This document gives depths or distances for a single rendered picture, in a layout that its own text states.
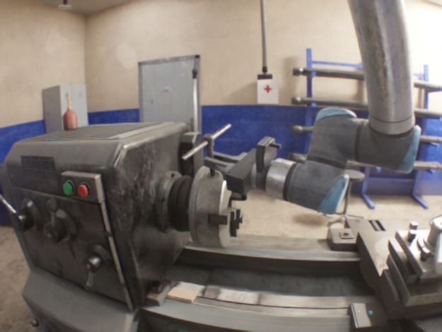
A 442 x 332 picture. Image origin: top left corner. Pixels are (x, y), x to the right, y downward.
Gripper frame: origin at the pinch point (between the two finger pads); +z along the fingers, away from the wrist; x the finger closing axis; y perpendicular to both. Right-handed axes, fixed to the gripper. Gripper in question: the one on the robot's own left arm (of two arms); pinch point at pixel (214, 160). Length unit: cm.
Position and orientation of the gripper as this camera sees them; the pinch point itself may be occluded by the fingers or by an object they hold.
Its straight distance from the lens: 64.8
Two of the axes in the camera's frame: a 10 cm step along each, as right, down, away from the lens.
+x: 5.9, -5.0, 6.4
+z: -8.0, -2.3, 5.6
